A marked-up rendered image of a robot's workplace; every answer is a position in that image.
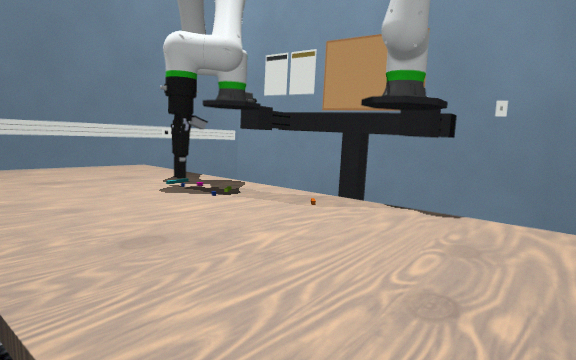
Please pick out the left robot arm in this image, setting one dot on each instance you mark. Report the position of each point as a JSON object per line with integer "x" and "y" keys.
{"x": 404, "y": 33}

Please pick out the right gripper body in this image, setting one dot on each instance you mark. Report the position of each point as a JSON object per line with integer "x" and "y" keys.
{"x": 181, "y": 106}

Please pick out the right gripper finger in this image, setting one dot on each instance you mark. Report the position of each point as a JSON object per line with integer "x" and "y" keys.
{"x": 174, "y": 146}
{"x": 182, "y": 147}

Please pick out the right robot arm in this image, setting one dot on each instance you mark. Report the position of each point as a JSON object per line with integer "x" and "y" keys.
{"x": 191, "y": 53}

